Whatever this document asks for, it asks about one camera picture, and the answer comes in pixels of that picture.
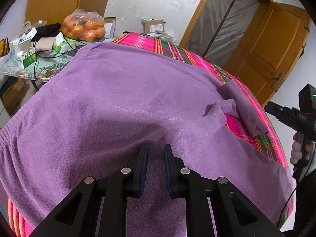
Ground purple fleece pants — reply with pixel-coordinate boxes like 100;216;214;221
0;41;295;237

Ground green white medicine box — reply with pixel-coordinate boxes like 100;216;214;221
17;49;38;69

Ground wooden wardrobe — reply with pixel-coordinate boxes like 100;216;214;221
25;0;115;26

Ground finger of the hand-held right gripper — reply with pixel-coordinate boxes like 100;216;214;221
264;101;294;129

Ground green white tissue pack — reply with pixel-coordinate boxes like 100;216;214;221
53;33;76;53

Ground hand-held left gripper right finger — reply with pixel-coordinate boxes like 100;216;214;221
163;144;284;237

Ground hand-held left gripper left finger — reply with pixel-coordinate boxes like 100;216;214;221
30;144;149;237

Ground wooden door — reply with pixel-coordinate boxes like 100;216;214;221
222;2;311;106

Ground wooden door frame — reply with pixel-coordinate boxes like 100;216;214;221
179;0;272;65

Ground pink plaid blanket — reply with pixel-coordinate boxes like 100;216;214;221
7;32;297;237

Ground person's dark clothing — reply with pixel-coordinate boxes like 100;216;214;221
284;175;316;237

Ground person's right hand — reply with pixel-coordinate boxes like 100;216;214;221
290;133;314;165

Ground beige cloth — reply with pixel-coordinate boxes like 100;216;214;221
36;37;58;51

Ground black cable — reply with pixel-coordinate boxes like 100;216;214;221
281;185;297;228

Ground metal door handle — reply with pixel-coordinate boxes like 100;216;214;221
269;72;284;89

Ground black cloth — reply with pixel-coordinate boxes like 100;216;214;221
31;23;62;42

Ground bag of oranges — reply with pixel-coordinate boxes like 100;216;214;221
62;8;106;42

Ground clear plastic sheet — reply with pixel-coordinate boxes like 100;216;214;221
184;0;260;67

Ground brown cardboard box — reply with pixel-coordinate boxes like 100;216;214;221
141;18;166;34

